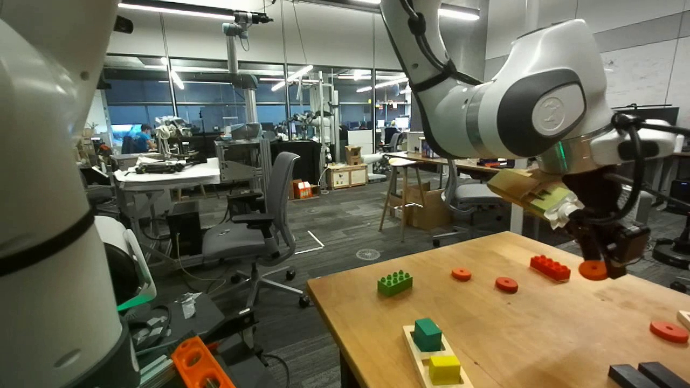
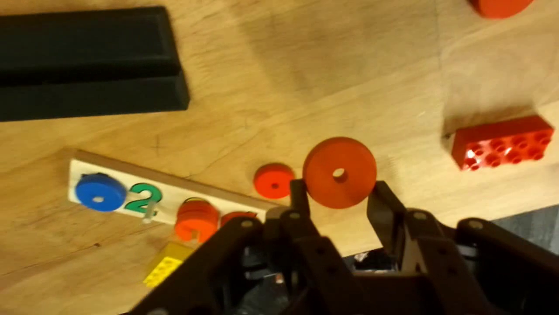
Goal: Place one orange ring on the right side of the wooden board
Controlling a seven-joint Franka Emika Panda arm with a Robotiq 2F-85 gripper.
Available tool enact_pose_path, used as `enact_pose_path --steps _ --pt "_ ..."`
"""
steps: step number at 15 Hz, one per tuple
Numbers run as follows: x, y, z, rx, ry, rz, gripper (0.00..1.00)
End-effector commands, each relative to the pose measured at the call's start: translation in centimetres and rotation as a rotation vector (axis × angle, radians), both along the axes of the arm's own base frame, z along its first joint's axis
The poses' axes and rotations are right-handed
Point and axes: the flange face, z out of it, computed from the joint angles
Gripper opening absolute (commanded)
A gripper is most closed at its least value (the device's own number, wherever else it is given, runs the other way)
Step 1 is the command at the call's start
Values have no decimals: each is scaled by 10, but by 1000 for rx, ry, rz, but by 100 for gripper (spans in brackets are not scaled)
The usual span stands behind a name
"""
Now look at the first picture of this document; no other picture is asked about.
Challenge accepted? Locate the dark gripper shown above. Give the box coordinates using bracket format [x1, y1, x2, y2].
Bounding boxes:
[566, 168, 654, 282]

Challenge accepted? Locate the wooden shape sorter board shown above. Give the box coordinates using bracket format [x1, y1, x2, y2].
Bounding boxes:
[401, 320, 477, 388]

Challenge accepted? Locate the red toy brick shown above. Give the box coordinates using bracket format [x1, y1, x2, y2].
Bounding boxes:
[529, 252, 573, 285]

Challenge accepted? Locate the brown cardboard box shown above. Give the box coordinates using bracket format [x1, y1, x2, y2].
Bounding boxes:
[401, 188, 455, 232]

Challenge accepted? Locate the green shape block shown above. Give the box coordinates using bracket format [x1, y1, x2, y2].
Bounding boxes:
[410, 317, 445, 353]

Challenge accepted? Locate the yellow shape block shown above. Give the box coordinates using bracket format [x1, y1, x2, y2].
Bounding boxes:
[428, 350, 464, 383]

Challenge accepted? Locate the wooden stool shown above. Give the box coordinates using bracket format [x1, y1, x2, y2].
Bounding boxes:
[377, 154, 428, 232]

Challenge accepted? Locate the green toy brick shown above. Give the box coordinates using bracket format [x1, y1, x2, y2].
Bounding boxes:
[375, 270, 417, 299]

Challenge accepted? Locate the grey swivel chair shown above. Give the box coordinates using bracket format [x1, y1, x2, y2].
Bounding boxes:
[169, 148, 311, 312]

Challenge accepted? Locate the orange plastic crate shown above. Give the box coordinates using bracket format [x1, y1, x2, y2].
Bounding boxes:
[171, 334, 237, 388]

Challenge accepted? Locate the white work table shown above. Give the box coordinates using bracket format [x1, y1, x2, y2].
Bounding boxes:
[114, 157, 222, 192]

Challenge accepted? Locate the yellowish wrist camera box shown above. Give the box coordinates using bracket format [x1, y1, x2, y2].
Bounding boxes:
[488, 168, 587, 231]

